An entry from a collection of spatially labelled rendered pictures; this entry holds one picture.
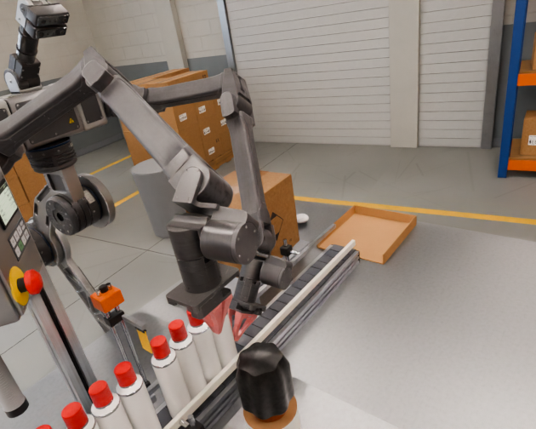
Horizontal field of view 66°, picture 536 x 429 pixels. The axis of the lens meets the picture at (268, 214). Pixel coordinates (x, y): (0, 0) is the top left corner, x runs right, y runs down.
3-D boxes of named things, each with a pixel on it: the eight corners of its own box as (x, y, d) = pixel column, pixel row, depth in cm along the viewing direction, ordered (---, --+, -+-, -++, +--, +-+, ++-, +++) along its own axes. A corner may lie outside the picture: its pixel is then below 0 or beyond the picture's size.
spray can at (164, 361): (182, 425, 88) (156, 353, 79) (165, 415, 91) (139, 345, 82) (198, 406, 92) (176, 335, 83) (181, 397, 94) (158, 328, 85)
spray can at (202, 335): (211, 390, 95) (191, 320, 86) (197, 379, 99) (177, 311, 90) (228, 374, 98) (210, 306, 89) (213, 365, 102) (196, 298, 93)
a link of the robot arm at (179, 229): (181, 204, 62) (156, 222, 57) (219, 208, 58) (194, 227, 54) (192, 244, 65) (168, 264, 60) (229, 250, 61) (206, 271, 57)
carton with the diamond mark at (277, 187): (254, 284, 135) (240, 210, 123) (200, 269, 148) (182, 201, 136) (299, 240, 156) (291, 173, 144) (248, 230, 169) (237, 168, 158)
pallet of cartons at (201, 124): (189, 188, 463) (162, 83, 413) (134, 184, 502) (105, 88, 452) (242, 152, 555) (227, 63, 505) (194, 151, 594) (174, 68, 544)
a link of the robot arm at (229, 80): (258, 77, 119) (239, 60, 110) (254, 122, 117) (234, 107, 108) (145, 98, 141) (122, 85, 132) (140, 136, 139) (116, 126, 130)
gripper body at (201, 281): (242, 278, 65) (233, 237, 62) (197, 317, 58) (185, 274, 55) (213, 270, 69) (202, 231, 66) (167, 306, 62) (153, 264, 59)
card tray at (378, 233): (384, 265, 138) (383, 254, 136) (316, 248, 153) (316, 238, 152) (416, 224, 158) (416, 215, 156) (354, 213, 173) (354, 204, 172)
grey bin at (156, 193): (178, 244, 349) (158, 175, 322) (139, 237, 372) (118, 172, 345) (210, 219, 383) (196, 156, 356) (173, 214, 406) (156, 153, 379)
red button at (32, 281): (10, 282, 59) (32, 276, 60) (17, 268, 62) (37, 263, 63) (21, 303, 61) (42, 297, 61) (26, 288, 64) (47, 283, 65)
